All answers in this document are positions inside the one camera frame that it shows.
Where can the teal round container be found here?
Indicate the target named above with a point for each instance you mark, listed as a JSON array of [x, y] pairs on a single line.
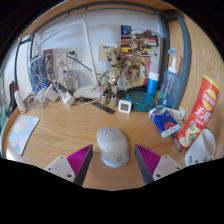
[[140, 100]]

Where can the small white square clock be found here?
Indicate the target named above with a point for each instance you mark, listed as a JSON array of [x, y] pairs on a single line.
[[124, 106]]

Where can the blue robot model kit box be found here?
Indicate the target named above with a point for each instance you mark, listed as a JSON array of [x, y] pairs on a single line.
[[41, 68]]

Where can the blue tube with white cap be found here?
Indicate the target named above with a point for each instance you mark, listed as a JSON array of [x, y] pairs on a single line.
[[152, 84]]

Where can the metal cup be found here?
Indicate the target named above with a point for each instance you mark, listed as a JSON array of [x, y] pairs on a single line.
[[72, 81]]

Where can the white bottle with red cap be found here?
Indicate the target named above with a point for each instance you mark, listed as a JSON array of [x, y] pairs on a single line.
[[20, 101]]

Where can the red chips can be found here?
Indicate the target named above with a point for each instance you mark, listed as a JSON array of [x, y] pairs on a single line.
[[198, 111]]

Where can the black ruler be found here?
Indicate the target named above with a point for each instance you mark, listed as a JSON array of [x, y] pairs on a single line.
[[103, 107]]

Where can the white mug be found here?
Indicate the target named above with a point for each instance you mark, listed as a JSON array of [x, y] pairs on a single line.
[[201, 148]]

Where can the grey white computer mouse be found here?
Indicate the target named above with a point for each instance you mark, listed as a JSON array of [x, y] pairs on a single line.
[[112, 146]]

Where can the pastel cloud print mouse pad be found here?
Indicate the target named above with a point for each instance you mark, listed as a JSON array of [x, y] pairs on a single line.
[[21, 133]]

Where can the white charger block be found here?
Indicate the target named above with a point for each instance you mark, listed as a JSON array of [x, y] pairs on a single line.
[[51, 93]]

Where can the dark pen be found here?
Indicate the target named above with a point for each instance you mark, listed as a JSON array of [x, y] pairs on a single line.
[[176, 141]]

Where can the white desk lamp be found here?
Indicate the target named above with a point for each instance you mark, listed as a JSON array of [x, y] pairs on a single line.
[[86, 91]]

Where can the blue spray bottle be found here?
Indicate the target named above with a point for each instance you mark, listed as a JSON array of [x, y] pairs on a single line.
[[170, 86]]

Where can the colourful printed box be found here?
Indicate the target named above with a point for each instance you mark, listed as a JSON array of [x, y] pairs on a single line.
[[146, 43]]

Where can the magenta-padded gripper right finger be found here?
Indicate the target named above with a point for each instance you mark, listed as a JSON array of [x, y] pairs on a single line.
[[166, 165]]

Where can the blue tissue pack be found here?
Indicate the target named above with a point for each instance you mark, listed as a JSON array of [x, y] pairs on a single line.
[[165, 121]]

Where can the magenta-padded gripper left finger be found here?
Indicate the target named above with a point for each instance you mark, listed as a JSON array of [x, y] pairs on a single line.
[[60, 166]]

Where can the white power strip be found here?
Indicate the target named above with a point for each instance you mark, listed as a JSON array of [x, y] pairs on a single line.
[[66, 96]]

